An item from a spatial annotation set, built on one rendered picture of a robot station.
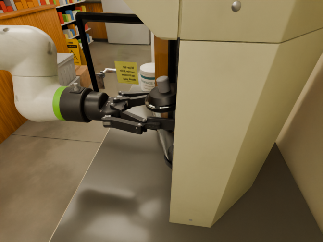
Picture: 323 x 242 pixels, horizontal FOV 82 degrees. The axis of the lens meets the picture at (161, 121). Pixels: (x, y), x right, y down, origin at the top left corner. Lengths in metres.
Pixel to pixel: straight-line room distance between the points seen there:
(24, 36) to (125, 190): 0.48
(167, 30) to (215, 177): 0.28
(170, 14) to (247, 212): 0.55
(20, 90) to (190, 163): 0.43
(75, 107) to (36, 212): 1.49
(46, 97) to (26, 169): 1.76
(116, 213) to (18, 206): 1.48
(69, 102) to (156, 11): 0.33
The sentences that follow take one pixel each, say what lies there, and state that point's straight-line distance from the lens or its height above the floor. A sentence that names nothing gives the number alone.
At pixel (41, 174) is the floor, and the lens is 2.13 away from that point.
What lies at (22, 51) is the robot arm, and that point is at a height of 1.34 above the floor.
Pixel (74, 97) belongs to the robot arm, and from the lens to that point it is 0.49.
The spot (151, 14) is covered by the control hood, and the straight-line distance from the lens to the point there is 0.23.
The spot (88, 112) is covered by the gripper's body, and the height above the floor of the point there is 1.21.
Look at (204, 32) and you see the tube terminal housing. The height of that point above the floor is 1.42.
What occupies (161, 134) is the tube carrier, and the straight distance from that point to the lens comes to 0.47.
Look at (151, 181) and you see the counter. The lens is 0.64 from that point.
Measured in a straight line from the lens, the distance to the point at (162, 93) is 0.42.
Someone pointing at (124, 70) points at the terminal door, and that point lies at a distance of 0.64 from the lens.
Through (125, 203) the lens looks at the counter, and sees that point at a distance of 0.61.
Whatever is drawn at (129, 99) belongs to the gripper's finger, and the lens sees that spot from 0.50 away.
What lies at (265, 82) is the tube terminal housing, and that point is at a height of 1.36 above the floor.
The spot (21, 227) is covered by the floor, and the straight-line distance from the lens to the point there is 1.89.
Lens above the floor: 1.47
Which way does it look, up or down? 38 degrees down
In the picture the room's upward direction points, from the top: straight up
